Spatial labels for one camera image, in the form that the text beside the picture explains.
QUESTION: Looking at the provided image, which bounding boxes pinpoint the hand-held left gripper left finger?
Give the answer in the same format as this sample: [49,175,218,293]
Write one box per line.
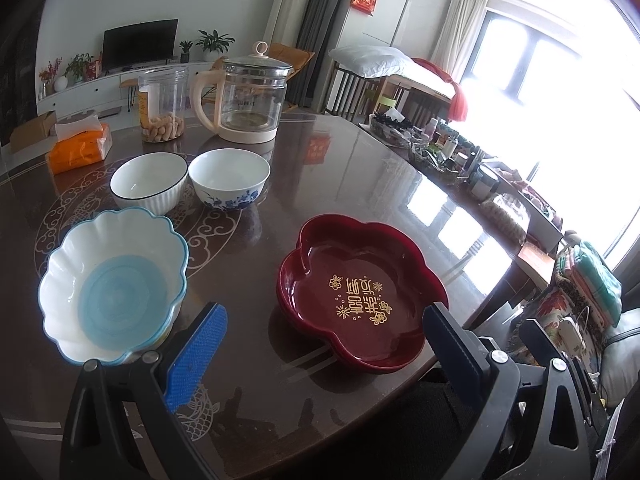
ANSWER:
[60,302,228,480]

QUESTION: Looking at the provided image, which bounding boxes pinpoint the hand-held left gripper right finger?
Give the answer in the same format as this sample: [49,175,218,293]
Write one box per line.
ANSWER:
[422,301,593,480]

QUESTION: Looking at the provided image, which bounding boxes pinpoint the scalloped white and blue bowl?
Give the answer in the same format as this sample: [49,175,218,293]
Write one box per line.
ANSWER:
[38,206,190,367]

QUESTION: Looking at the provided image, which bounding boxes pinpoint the red flower-shaped plate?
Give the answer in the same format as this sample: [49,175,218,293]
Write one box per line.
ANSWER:
[276,213,449,368]
[276,255,431,371]
[277,260,428,374]

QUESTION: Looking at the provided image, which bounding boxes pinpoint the white ribbed bowl black rim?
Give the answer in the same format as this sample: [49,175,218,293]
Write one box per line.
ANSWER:
[109,152,190,216]

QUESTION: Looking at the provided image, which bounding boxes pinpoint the white bowl blue floral print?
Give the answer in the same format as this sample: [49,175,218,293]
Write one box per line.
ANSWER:
[188,148,271,211]

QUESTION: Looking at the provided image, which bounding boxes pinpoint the white power adapter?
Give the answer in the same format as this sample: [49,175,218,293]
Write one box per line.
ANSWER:
[557,316,587,348]

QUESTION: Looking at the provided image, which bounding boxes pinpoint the clear bag of snacks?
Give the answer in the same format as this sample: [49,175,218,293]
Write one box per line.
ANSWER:
[482,192,531,243]

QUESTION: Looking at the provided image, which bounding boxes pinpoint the stack of folded cloths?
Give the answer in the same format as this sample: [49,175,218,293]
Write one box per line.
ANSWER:
[552,240,623,326]

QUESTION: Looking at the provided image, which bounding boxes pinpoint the grey sofa cushion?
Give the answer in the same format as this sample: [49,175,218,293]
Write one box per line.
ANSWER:
[597,309,640,408]

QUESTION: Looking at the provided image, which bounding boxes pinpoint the basket of assorted items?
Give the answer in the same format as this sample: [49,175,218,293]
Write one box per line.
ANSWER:
[407,140,466,176]

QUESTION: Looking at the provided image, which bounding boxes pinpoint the group of cosmetic bottles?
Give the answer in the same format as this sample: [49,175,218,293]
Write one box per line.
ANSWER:
[425,117,483,171]

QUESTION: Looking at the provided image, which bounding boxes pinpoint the dark tray with small things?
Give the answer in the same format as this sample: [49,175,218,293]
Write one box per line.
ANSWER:
[369,109,426,148]

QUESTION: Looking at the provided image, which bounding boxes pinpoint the orange tissue pack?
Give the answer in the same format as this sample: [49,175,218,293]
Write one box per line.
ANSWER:
[46,112,113,176]

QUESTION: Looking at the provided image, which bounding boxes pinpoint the clear plastic jar with peanuts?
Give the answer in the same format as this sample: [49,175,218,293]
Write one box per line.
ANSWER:
[137,67,188,143]

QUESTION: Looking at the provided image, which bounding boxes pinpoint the glass electric kettle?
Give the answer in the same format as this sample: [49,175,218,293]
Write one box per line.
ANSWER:
[190,41,295,144]

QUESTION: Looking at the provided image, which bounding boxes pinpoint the red cloth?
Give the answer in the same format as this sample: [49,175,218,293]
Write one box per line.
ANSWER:
[412,57,473,123]

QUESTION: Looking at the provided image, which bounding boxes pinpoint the wooden crib bed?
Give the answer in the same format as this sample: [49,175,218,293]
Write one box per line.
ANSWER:
[325,60,468,128]

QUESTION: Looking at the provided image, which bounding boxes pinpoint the cardboard box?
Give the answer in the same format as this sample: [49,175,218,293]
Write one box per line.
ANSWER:
[10,110,58,155]

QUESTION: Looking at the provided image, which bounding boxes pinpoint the white television cabinet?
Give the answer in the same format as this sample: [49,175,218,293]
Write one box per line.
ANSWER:
[37,60,221,116]

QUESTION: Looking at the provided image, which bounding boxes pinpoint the white pillow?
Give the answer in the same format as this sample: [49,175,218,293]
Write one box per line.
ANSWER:
[327,44,416,79]

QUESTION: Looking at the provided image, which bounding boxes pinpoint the large window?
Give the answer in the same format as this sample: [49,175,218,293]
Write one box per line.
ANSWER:
[460,7,640,261]

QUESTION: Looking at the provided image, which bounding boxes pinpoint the orange lounge chair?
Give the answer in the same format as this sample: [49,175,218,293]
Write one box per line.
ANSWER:
[265,42,317,107]

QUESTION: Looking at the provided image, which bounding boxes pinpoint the potted plant with red decoration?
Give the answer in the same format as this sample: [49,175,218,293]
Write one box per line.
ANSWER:
[64,52,101,83]

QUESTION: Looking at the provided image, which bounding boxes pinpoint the large green potted plant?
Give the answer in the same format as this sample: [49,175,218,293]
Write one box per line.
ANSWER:
[195,29,236,63]

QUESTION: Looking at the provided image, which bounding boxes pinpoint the black television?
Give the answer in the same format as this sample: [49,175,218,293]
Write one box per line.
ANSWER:
[102,18,179,72]

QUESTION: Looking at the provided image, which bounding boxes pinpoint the red flowers in vase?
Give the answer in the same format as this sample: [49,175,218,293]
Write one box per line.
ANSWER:
[39,57,63,98]

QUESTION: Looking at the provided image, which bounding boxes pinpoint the white curtain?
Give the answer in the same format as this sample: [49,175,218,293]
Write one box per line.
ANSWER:
[430,0,491,78]

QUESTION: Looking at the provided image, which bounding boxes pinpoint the black glass cabinet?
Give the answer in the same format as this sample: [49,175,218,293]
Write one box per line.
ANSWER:
[0,5,43,126]

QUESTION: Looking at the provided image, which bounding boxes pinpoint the grey curtain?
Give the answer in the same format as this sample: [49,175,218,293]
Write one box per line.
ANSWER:
[295,0,366,113]

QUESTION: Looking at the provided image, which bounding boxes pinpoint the standing air conditioner fabric cover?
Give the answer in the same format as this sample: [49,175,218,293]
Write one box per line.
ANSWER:
[262,0,319,48]

